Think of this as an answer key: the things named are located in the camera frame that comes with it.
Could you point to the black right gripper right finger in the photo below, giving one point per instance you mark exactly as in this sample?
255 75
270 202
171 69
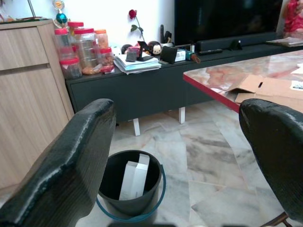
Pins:
279 146

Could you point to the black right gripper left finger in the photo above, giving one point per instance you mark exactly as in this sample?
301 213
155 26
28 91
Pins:
59 170

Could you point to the flat brown cardboard box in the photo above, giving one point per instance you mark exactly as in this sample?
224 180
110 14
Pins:
272 88

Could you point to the white cardboard box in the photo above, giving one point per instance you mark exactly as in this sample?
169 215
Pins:
126 179
143 172

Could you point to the white paper sheet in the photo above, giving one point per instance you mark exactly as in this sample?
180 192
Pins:
298 71

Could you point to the light wooden cabinet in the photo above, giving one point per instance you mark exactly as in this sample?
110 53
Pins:
23 94

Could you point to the marble table with red edge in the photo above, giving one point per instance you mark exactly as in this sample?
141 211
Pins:
236 71

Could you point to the short dark-filled red lid jar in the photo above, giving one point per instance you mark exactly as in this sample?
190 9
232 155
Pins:
70 68

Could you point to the flat glossy book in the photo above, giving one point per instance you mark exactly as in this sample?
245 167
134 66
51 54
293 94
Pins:
284 42

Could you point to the orange snack bag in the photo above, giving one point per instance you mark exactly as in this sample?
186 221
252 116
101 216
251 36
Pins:
91 70

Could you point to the small flat red box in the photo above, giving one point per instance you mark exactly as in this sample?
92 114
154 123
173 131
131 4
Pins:
107 69

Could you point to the black low TV console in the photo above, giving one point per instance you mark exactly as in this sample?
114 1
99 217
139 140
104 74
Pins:
142 92

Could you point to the black remote control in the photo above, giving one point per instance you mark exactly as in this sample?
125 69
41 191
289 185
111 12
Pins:
210 51

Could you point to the small nut-filled red lid jar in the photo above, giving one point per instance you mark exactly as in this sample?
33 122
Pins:
106 58

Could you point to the large red lid plastic jar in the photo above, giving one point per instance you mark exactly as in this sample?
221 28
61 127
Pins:
86 49

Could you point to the tall red lid plastic jar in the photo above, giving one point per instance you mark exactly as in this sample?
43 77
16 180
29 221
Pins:
75 25
62 45

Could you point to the red gold figurine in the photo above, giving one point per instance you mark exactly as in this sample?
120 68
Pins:
293 21

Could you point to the teal small box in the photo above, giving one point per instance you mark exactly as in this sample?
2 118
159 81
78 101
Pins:
189 55

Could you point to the stack of papers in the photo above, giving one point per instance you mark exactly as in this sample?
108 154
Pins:
139 66

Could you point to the dark grey pouch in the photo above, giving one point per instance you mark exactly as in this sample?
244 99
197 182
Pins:
130 56

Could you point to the white printed box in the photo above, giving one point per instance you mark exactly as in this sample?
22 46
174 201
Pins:
180 55

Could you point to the orange lid plastic jar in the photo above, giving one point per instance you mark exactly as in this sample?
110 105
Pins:
102 39

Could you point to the black flat television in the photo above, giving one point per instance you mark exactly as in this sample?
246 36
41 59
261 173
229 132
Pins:
225 19

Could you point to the black round plush toy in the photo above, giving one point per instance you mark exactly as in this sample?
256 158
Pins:
125 47

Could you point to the red square box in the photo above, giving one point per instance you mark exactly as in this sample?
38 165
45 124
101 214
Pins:
134 49

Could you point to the black square box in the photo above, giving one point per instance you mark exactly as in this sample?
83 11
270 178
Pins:
168 55

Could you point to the black phone stand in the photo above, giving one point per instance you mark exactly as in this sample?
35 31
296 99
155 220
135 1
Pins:
143 50

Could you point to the teal ball trophy ornament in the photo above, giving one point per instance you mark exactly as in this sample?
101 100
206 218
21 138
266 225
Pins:
61 17

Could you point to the brown round plush toy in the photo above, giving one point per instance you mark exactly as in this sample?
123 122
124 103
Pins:
156 48

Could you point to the white cup with black tools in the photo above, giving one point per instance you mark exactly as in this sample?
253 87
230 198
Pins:
167 37

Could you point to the red artificial rose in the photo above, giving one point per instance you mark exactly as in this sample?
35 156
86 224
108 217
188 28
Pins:
133 13

